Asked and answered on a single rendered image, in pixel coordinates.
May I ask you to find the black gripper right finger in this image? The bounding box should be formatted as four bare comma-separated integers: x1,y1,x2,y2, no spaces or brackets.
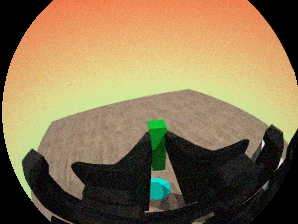
165,131,249,205

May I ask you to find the cyan circle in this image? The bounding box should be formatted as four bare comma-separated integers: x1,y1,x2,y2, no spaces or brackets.
150,179,170,200

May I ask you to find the green rectangular post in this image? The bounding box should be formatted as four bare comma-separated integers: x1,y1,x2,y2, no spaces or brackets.
149,119,166,172

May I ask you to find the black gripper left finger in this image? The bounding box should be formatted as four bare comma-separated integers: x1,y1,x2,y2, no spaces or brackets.
71,132,153,212

